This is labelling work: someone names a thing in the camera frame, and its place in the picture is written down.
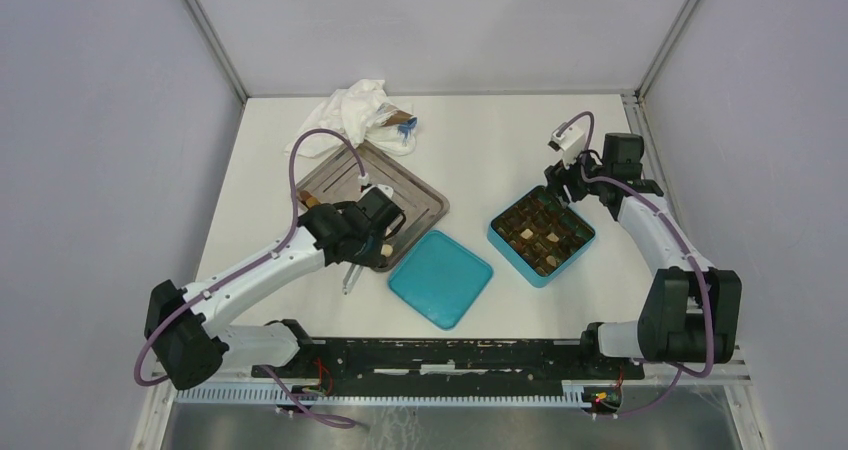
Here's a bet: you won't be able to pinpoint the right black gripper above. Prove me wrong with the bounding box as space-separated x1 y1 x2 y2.
544 143 611 209

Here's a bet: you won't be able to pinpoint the stainless steel tray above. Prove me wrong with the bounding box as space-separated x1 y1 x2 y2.
297 142 450 273

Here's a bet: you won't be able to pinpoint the teal chocolate box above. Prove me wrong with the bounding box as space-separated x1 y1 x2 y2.
487 185 596 288

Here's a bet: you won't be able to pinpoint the metal serving tongs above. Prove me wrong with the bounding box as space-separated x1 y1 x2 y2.
342 264 363 295

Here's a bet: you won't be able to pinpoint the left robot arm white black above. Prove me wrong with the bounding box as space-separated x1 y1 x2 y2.
134 185 405 390

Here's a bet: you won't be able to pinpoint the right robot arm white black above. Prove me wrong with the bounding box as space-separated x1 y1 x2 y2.
545 126 742 378

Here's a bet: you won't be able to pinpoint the teal box lid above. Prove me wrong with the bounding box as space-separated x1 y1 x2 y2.
388 230 494 331

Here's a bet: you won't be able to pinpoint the brown blue wrapper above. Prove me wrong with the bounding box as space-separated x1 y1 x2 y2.
377 103 418 138

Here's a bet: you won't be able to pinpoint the white crumpled cloth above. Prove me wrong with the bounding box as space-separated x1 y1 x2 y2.
297 79 417 156

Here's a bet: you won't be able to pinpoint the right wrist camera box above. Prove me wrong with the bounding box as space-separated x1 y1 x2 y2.
548 124 587 168

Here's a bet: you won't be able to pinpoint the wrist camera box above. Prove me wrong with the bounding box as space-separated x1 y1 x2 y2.
548 124 587 168
361 184 395 200

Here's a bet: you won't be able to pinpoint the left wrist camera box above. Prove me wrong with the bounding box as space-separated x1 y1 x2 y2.
361 184 395 200

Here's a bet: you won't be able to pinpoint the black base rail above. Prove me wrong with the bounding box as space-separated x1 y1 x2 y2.
271 337 645 397

